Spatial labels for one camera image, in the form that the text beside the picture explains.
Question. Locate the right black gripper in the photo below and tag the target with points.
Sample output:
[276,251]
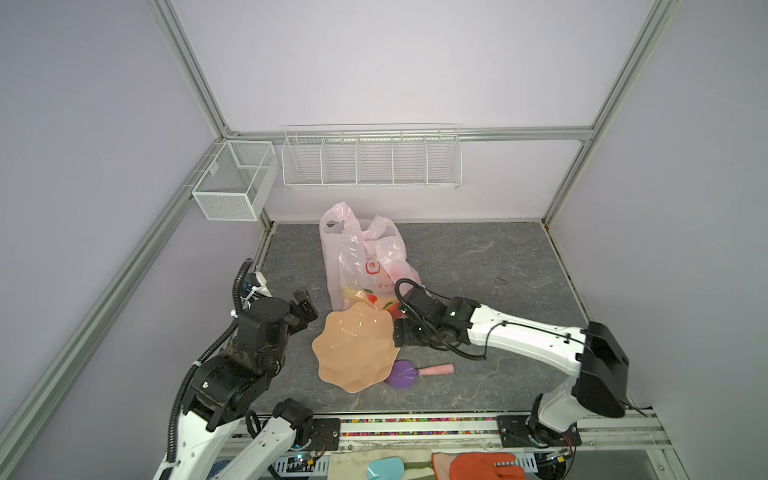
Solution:
[407,338]

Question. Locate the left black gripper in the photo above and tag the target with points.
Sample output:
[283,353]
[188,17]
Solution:
[301,320]

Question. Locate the pink wavy plate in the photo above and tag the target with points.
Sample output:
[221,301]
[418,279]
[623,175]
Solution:
[356,348]

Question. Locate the pink plastic bag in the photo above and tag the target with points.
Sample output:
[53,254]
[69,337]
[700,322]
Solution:
[363,260]

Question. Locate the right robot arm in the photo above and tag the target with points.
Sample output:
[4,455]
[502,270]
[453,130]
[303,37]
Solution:
[595,364]

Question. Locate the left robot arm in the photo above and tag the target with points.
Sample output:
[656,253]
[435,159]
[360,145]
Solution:
[219,388]

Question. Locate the small white mesh basket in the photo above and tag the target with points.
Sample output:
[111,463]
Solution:
[237,182]

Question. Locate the red orange glove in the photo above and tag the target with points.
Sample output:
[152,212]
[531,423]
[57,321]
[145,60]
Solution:
[486,466]

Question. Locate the beige cloth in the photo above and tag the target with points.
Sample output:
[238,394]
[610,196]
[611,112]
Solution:
[418,463]

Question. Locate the light blue scoop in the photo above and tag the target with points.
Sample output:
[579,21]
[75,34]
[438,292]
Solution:
[391,468]

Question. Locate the purple scoop with pink handle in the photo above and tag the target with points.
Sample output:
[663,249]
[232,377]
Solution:
[404,374]

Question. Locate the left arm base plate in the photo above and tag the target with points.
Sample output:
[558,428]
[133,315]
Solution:
[324,435]

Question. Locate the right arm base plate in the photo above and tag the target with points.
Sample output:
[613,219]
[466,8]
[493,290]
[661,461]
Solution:
[519,430]

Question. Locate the long white wire basket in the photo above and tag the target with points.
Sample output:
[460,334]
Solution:
[345,156]

